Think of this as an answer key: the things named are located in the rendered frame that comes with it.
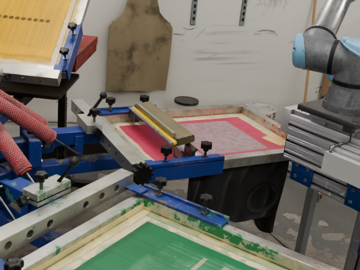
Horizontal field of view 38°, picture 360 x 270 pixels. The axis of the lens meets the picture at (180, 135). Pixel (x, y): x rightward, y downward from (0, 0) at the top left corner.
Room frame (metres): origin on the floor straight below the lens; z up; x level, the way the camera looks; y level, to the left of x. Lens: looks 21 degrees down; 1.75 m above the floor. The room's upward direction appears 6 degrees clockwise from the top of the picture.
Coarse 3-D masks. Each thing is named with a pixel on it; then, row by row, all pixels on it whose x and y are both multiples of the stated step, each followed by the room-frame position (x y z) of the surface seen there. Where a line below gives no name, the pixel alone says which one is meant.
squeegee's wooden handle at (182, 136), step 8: (136, 104) 2.13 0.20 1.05; (144, 104) 2.13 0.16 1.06; (152, 104) 2.12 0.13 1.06; (152, 112) 2.04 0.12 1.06; (160, 112) 2.03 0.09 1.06; (160, 120) 1.96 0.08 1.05; (168, 120) 1.95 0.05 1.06; (176, 128) 1.88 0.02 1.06; (184, 128) 1.87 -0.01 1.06; (176, 136) 1.80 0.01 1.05; (184, 136) 1.80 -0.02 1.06; (192, 136) 1.81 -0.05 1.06; (176, 144) 1.79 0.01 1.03
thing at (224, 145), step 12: (144, 144) 1.93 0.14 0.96; (156, 144) 1.94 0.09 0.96; (168, 144) 1.96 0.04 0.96; (192, 144) 1.98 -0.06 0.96; (216, 144) 2.01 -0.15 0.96; (228, 144) 2.03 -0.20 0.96; (240, 144) 2.04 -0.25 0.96; (252, 144) 2.06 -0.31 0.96; (264, 144) 2.07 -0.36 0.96; (276, 144) 2.09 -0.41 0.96; (156, 156) 1.82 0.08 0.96; (168, 156) 1.83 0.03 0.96
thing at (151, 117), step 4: (140, 108) 2.07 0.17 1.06; (144, 108) 2.05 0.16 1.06; (144, 112) 2.04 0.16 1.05; (148, 112) 2.00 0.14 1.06; (148, 116) 2.00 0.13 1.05; (152, 116) 1.97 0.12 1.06; (152, 120) 1.97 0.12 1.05; (156, 120) 1.93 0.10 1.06; (156, 124) 1.93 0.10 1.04; (160, 124) 1.90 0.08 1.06; (164, 124) 1.88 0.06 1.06; (164, 128) 1.87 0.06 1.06; (168, 128) 1.85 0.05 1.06; (168, 132) 1.84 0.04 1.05; (172, 132) 1.81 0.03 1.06; (172, 136) 1.81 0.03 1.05
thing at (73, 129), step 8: (56, 128) 1.79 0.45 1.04; (64, 128) 1.80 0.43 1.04; (72, 128) 1.80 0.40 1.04; (80, 128) 1.81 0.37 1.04; (56, 136) 1.73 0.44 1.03; (64, 136) 1.75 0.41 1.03; (72, 136) 1.76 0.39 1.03; (88, 136) 1.79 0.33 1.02; (56, 144) 1.73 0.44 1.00; (72, 144) 1.76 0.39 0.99
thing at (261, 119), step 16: (176, 112) 2.29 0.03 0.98; (192, 112) 2.33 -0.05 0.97; (208, 112) 2.38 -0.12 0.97; (224, 112) 2.42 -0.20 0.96; (240, 112) 2.47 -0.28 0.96; (256, 112) 2.39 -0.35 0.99; (112, 128) 1.98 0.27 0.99; (272, 128) 2.24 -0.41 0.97; (128, 144) 1.83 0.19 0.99; (144, 160) 1.70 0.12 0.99; (224, 160) 1.78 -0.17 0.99; (240, 160) 1.81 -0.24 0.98; (256, 160) 1.85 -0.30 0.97; (272, 160) 1.89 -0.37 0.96
